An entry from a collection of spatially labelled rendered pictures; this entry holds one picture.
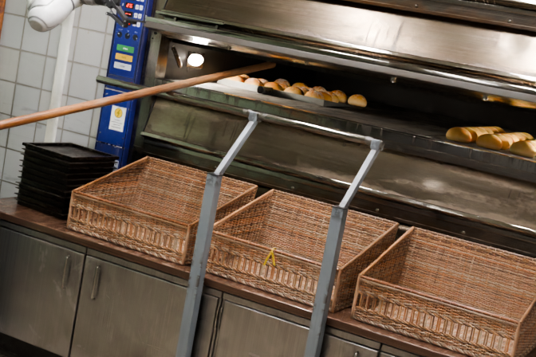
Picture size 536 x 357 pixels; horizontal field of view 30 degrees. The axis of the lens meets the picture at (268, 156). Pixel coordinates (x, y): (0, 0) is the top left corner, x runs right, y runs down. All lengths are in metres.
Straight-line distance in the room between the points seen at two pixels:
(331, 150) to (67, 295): 1.16
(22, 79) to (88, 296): 1.28
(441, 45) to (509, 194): 0.59
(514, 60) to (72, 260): 1.79
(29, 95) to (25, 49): 0.21
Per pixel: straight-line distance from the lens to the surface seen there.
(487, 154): 3.68
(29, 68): 4.70
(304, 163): 3.92
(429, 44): 3.75
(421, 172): 3.77
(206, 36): 3.98
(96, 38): 4.47
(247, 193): 3.93
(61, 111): 3.40
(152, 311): 3.70
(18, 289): 4.07
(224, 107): 3.67
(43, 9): 3.73
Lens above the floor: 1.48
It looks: 7 degrees down
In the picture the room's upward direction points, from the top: 10 degrees clockwise
